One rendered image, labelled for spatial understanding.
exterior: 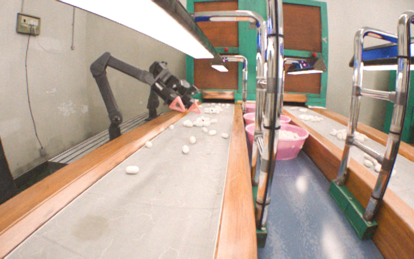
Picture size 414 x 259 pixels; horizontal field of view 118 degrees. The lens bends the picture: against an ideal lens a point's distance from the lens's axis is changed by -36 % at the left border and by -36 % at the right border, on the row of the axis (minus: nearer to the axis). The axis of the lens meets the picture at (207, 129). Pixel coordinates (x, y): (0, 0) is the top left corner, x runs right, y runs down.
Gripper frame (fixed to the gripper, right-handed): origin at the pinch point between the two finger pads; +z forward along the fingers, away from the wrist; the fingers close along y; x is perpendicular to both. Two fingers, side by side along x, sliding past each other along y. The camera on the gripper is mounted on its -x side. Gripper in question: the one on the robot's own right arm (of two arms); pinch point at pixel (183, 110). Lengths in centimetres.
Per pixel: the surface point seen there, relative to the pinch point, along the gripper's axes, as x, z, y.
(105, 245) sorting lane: 0, 11, -77
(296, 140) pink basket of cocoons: -27, 41, -26
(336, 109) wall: -103, 154, 189
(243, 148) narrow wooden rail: -14.6, 25.0, -37.4
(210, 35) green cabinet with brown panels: -44, -36, 90
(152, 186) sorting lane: 0, 11, -58
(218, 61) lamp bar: -29.2, -3.6, 10.1
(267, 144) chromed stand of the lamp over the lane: -25, 19, -65
